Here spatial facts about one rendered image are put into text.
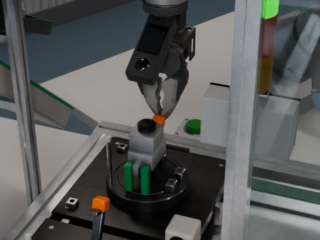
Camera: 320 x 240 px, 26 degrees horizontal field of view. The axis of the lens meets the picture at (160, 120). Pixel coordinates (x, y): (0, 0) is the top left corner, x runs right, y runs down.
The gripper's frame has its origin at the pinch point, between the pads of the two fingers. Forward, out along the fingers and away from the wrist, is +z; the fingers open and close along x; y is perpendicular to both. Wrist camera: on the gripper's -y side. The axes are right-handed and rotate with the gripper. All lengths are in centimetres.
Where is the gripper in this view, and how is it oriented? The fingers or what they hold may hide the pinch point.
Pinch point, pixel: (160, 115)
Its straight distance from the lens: 117.2
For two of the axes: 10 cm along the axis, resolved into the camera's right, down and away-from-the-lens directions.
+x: -9.3, -1.8, 3.0
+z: 0.0, 8.5, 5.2
